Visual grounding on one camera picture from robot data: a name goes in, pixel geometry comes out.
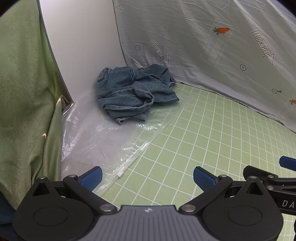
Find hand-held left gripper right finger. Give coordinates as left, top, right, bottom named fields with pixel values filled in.
left=179, top=166, right=266, bottom=215

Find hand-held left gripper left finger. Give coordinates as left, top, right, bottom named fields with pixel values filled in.
left=29, top=166, right=117, bottom=215

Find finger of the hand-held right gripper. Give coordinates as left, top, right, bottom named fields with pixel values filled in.
left=279, top=156, right=296, bottom=171
left=243, top=165, right=296, bottom=186

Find blue denim jeans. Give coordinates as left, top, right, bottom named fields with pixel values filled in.
left=95, top=64, right=180, bottom=125

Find clear plastic bag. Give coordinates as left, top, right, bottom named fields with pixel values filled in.
left=60, top=89, right=195, bottom=197

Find green grid mat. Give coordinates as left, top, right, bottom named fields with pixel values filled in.
left=92, top=82, right=296, bottom=241

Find dark blue cloth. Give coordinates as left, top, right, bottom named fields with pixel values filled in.
left=0, top=191, right=16, bottom=226

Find green curtain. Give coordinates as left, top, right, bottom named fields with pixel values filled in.
left=0, top=0, right=74, bottom=211

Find grey printed bed sheet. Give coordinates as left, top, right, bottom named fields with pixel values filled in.
left=112, top=0, right=296, bottom=133

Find white backdrop board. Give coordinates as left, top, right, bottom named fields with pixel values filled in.
left=37, top=0, right=127, bottom=105

